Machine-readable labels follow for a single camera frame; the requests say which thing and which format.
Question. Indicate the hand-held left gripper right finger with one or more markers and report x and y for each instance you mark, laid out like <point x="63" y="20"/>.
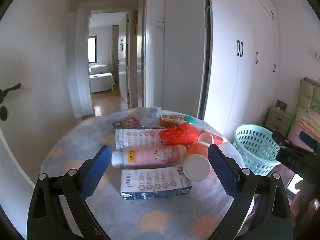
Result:
<point x="222" y="172"/>

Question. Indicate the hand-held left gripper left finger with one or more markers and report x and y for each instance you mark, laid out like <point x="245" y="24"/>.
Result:
<point x="96" y="172"/>

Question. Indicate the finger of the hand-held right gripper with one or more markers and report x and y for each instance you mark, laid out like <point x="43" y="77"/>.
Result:
<point x="281" y="137"/>
<point x="310" y="140"/>

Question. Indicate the teal plastic basket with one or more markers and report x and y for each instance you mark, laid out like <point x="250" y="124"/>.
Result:
<point x="257" y="150"/>

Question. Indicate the pink drink bottle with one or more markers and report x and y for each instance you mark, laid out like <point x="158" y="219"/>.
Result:
<point x="147" y="156"/>

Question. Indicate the white blue milk carton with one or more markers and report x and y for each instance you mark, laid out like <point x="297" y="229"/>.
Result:
<point x="138" y="137"/>
<point x="155" y="182"/>

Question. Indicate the red plastic bag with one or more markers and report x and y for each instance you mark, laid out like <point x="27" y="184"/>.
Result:
<point x="181" y="133"/>

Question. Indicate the clear plastic bag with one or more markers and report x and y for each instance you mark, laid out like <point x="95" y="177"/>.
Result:
<point x="151" y="116"/>

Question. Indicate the person's right hand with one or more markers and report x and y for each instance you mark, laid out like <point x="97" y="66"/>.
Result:
<point x="298" y="200"/>

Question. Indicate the pink bed blanket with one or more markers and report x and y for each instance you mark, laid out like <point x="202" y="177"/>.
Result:
<point x="297" y="136"/>

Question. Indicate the green nightstand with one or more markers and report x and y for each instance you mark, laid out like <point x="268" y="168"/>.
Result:
<point x="277" y="120"/>

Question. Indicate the tablet with lit screen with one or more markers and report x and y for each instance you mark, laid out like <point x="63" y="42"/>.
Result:
<point x="295" y="183"/>

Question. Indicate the folded pastel blankets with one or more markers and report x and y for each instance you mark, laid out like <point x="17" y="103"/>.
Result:
<point x="307" y="117"/>

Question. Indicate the green padded headboard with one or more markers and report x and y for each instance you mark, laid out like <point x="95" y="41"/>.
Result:
<point x="310" y="93"/>

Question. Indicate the dark snack box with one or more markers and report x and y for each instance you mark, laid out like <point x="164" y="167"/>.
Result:
<point x="126" y="123"/>

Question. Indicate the teal plastic wrapper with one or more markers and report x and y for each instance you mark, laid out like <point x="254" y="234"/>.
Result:
<point x="190" y="119"/>

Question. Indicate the white wardrobe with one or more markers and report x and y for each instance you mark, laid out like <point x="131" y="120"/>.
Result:
<point x="240" y="80"/>

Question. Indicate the brown snack packet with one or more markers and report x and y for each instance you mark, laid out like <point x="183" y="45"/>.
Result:
<point x="171" y="120"/>

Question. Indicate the patterned grey table cloth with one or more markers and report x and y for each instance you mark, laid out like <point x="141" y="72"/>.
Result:
<point x="155" y="217"/>

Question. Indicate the white sofa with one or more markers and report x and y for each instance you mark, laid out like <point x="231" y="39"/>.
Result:
<point x="100" y="78"/>

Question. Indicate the black door lock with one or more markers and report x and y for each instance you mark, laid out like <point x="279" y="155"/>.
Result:
<point x="3" y="113"/>

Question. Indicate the window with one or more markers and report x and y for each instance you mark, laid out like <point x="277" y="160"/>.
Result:
<point x="92" y="50"/>

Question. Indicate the white door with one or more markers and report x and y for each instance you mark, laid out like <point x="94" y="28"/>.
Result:
<point x="37" y="62"/>

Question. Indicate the dark picture frame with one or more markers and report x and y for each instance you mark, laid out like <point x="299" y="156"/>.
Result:
<point x="281" y="104"/>

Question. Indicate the white light switch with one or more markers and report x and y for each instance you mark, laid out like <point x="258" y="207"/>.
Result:
<point x="161" y="24"/>

